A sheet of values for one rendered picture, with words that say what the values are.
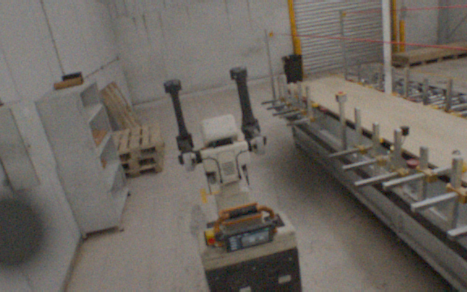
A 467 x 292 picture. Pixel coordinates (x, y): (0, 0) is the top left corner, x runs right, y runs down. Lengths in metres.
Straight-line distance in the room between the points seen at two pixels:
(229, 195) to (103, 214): 2.03
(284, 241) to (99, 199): 2.36
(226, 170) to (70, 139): 2.00
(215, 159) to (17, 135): 1.45
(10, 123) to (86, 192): 1.35
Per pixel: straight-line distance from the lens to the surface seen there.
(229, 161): 2.04
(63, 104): 3.58
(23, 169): 2.86
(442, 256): 2.78
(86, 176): 3.76
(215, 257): 1.92
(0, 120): 2.79
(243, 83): 2.21
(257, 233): 1.81
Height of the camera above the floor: 1.94
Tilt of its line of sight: 21 degrees down
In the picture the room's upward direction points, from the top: 10 degrees counter-clockwise
